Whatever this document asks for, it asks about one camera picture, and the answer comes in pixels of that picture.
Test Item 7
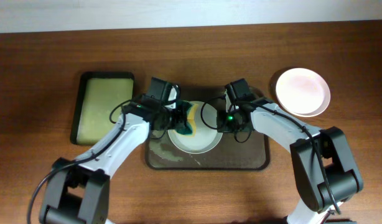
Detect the brown serving tray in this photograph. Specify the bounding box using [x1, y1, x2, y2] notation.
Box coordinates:
[145, 86, 271, 170]

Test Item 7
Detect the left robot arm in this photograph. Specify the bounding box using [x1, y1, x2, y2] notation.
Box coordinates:
[37, 78, 186, 223]

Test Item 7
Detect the black sponge tray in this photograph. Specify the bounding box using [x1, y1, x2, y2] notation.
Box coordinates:
[70, 72, 134, 146]

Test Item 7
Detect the pale green plate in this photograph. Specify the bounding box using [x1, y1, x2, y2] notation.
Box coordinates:
[168, 101, 223, 154]

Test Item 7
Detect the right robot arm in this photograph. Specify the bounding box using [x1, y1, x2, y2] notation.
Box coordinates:
[217, 79, 363, 223]

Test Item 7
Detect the green yellow sponge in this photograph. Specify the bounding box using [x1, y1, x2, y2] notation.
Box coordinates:
[175, 101, 198, 137]

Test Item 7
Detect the white plate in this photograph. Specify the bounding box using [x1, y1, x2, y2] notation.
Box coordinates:
[274, 68, 331, 117]

